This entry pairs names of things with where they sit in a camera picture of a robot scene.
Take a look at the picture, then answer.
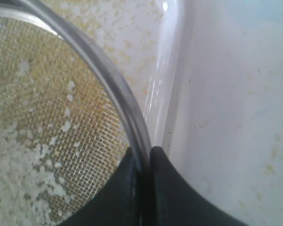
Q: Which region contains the white square plastic tray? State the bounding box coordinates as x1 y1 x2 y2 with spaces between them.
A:
45 0 194 152

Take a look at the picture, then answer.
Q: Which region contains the yellow and white grain mixture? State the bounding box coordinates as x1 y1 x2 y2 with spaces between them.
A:
0 0 166 224

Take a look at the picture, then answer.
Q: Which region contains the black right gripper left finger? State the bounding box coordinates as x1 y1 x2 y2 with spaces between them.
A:
60 148 140 226

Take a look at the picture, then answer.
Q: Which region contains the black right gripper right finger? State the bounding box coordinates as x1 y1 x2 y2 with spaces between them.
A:
150 146 245 226

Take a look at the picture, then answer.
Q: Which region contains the round steel sieve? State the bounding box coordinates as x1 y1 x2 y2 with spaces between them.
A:
0 0 153 226

